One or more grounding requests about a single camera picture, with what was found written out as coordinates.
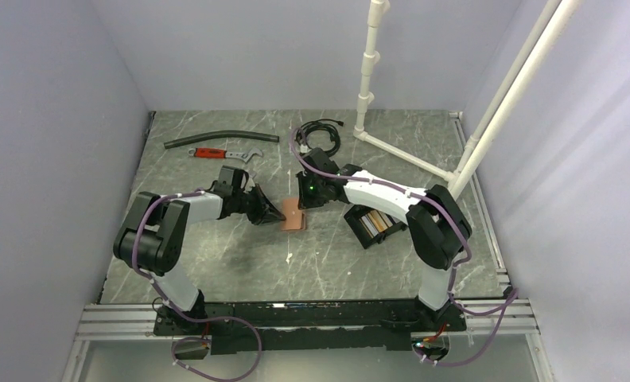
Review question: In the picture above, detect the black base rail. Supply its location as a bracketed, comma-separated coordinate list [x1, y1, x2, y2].
[154, 298, 466, 355]

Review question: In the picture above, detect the red handled adjustable wrench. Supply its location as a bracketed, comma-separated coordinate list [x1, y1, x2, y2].
[188, 147, 263, 163]

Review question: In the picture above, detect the white pvc pipe frame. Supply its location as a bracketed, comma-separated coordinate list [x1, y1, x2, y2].
[352, 1, 578, 191]

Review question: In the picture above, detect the brown leather card holder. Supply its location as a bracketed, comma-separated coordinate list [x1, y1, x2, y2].
[280, 197, 305, 232]

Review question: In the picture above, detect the black rubber hose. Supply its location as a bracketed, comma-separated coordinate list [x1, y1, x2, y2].
[163, 129, 280, 150]

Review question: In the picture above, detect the white card stack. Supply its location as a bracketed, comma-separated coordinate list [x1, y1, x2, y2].
[360, 214, 379, 237]

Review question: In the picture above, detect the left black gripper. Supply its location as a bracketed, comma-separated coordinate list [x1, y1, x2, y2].
[233, 184, 286, 226]

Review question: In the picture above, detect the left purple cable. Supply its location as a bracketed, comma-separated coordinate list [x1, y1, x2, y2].
[129, 189, 263, 382]

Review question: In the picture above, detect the coiled black cable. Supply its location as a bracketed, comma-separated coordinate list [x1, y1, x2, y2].
[294, 119, 344, 159]

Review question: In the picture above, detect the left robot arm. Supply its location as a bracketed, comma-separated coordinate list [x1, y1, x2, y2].
[112, 166, 285, 334]

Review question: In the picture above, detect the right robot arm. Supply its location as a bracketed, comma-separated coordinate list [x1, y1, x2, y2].
[296, 148, 472, 330]

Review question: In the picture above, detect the aluminium extrusion frame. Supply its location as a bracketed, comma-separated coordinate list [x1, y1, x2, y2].
[62, 298, 556, 381]

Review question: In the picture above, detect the black card box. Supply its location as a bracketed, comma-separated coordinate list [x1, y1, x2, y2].
[344, 205, 407, 249]

